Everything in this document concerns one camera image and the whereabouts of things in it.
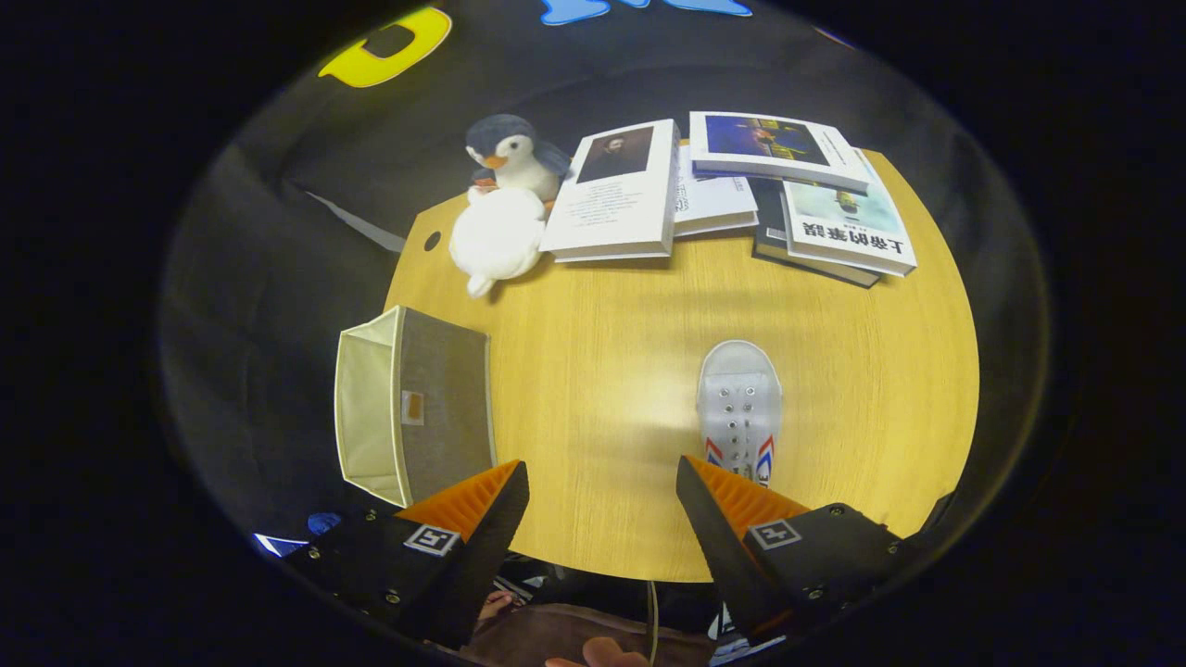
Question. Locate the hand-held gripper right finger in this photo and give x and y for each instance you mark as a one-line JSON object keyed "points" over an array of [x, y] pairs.
{"points": [[727, 565]]}

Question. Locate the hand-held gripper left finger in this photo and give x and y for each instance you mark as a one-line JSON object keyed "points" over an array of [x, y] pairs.
{"points": [[482, 565]]}

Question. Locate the grey fabric storage box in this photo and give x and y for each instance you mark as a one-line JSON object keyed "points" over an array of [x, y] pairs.
{"points": [[445, 408]]}

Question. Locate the white striped canvas shoe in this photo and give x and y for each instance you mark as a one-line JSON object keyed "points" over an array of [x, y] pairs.
{"points": [[738, 389]]}

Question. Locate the penguin plush toy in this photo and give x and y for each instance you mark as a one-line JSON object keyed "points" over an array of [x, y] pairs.
{"points": [[496, 241]]}

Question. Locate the dark book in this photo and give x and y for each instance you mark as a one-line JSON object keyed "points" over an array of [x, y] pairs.
{"points": [[767, 222]]}

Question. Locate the white book with portrait cover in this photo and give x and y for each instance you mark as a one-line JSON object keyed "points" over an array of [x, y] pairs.
{"points": [[616, 218]]}

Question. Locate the thin white book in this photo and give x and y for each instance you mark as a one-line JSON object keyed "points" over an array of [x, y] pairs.
{"points": [[713, 199]]}

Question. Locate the book with blue picture cover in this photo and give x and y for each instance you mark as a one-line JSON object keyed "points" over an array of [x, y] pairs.
{"points": [[788, 148]]}

